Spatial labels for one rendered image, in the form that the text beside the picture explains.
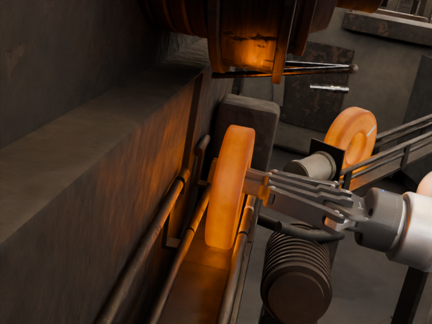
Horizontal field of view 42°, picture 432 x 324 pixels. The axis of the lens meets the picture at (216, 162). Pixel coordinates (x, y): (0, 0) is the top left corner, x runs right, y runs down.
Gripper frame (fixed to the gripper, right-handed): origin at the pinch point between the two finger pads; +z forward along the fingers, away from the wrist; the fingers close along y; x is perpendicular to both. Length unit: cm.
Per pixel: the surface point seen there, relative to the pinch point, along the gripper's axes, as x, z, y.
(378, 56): -3, -52, 260
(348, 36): 3, -33, 264
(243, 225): -3.4, -2.5, -5.9
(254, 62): 15.8, 1.4, -9.2
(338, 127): 1.2, -15.1, 38.9
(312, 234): -17.4, -15.9, 29.8
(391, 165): -8, -31, 58
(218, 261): -9.0, -0.8, -5.7
